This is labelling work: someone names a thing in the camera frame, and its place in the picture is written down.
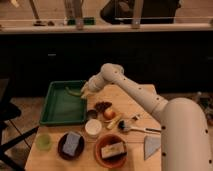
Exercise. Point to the black dish brush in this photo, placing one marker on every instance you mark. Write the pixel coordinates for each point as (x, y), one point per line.
(125, 127)

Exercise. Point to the blue grey sponge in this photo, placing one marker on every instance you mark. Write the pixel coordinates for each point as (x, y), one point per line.
(71, 143)

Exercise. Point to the green box on shelf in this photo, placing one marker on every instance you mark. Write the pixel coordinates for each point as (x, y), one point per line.
(84, 21)

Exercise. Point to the dark bag on shelf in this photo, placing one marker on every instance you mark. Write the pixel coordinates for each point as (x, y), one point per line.
(147, 11)

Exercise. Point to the light green cup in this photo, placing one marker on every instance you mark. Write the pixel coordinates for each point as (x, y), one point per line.
(43, 142)

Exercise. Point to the brown pine cone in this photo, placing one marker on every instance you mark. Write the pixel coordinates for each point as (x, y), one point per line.
(102, 106)

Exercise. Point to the yellow corn piece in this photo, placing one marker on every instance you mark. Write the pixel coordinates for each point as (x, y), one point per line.
(113, 122)

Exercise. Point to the orange bowl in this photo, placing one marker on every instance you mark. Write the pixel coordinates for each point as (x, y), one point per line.
(112, 162)

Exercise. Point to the orange round fruit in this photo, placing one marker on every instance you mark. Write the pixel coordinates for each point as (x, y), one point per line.
(109, 114)

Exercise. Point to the small dark metal cup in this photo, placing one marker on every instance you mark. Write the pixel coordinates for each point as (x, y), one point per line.
(91, 114)

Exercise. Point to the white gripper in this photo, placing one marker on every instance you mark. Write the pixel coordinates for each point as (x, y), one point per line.
(95, 84)

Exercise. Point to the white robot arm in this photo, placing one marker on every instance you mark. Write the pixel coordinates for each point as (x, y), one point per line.
(185, 141)

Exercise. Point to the white round cup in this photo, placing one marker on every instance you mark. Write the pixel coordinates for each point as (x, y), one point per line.
(93, 128)

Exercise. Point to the beige sponge block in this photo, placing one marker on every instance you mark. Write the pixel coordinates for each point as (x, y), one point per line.
(113, 150)

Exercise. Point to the grey triangular cloth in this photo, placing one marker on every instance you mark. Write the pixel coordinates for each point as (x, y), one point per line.
(151, 145)

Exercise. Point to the green plastic tray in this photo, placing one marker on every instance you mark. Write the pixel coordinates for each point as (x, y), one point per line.
(60, 108)

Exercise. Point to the dark brown plate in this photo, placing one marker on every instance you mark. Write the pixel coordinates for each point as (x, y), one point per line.
(78, 151)

